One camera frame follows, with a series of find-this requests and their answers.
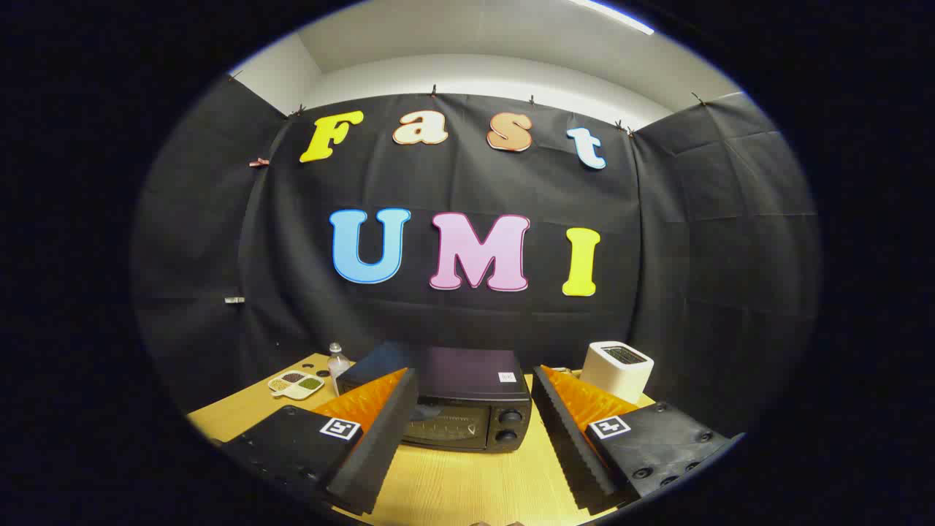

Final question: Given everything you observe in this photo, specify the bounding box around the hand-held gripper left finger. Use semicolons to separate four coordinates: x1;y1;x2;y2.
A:
219;367;419;516

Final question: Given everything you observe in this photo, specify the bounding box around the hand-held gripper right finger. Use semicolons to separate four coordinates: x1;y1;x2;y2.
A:
531;365;746;516

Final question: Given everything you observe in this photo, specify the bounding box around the black toaster oven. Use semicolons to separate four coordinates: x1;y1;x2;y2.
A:
336;342;533;454

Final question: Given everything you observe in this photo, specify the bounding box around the white toaster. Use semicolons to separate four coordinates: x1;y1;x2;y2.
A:
581;340;655;405

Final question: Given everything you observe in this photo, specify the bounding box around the clear plastic bottle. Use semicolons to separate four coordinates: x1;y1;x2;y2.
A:
327;343;351;395

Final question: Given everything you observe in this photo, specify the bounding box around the divided white spice dish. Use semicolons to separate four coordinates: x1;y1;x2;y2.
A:
267;370;326;401

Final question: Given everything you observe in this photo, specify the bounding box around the black backdrop cloth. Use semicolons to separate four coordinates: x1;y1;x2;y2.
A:
130;73;823;439

